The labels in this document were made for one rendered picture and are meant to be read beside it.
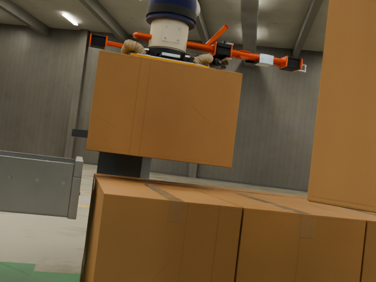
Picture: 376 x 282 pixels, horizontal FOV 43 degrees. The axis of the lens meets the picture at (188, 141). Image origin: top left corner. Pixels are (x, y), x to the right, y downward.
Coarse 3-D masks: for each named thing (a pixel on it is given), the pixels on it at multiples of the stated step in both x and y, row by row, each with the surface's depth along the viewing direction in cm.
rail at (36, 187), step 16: (0, 160) 164; (16, 160) 165; (32, 160) 166; (0, 176) 164; (16, 176) 165; (32, 176) 166; (48, 176) 167; (64, 176) 168; (0, 192) 163; (16, 192) 165; (32, 192) 166; (48, 192) 167; (64, 192) 168; (0, 208) 163; (16, 208) 165; (32, 208) 166; (48, 208) 167; (64, 208) 168
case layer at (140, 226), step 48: (96, 192) 171; (144, 192) 145; (192, 192) 171; (240, 192) 208; (96, 240) 133; (144, 240) 129; (192, 240) 132; (240, 240) 136; (288, 240) 139; (336, 240) 142
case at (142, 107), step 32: (128, 64) 190; (160, 64) 192; (96, 96) 187; (128, 96) 190; (160, 96) 192; (192, 96) 195; (224, 96) 197; (96, 128) 187; (128, 128) 190; (160, 128) 192; (192, 128) 195; (224, 128) 197; (192, 160) 194; (224, 160) 197
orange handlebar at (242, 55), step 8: (136, 32) 207; (144, 40) 213; (192, 48) 217; (200, 48) 214; (208, 48) 214; (232, 56) 221; (240, 56) 217; (248, 56) 219; (256, 56) 219; (280, 64) 227
